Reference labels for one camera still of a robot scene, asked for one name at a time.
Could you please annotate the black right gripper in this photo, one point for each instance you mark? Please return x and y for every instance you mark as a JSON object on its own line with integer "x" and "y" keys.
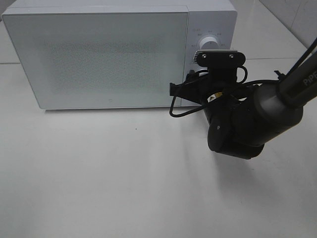
{"x": 198, "y": 86}

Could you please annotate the white microwave door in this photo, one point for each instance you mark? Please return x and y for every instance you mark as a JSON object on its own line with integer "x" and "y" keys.
{"x": 91, "y": 61}

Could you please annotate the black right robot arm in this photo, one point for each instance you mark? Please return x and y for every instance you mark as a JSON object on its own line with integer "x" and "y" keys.
{"x": 243, "y": 116}

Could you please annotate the upper white power knob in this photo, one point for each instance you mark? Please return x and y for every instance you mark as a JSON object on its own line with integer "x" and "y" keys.
{"x": 209, "y": 43}

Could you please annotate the white microwave oven body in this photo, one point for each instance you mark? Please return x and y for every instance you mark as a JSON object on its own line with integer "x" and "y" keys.
{"x": 99, "y": 54}

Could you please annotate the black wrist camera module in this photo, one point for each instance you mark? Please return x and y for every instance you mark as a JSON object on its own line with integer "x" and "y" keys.
{"x": 222, "y": 65}

